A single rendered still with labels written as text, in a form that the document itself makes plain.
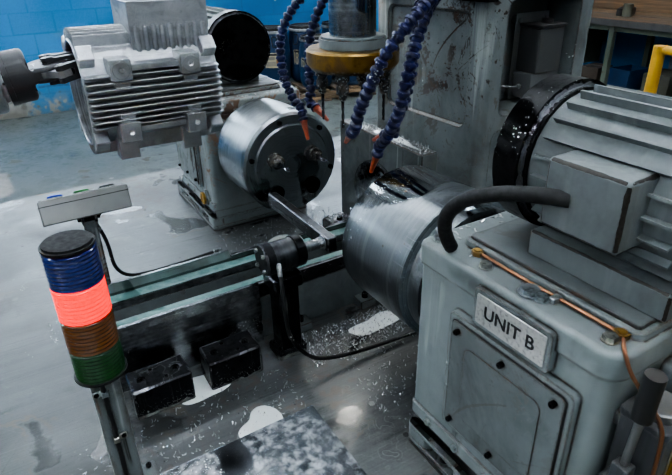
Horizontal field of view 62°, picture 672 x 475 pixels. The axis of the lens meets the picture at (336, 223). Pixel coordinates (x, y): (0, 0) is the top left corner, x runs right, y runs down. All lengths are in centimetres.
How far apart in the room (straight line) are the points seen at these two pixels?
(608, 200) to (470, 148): 62
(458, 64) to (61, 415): 97
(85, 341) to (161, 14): 48
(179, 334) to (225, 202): 59
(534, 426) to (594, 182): 28
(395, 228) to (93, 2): 593
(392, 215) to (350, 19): 39
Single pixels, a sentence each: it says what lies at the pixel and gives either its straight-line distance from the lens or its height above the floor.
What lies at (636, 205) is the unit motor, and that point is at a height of 129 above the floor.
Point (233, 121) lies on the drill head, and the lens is 141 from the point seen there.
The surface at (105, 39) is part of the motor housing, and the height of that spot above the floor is 139.
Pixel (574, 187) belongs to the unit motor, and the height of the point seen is 129.
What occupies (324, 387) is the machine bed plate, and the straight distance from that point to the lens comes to 104.
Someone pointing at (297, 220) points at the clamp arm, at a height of 102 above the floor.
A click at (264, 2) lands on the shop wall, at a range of 712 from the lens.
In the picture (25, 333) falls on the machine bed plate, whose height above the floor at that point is 80.
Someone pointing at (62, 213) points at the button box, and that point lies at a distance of 122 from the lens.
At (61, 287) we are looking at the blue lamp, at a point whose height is 117.
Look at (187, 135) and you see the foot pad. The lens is 95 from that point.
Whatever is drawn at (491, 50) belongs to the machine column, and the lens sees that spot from 111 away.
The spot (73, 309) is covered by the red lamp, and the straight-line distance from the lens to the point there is 71.
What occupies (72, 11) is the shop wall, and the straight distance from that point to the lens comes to 658.
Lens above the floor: 151
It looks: 26 degrees down
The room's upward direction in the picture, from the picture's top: 1 degrees counter-clockwise
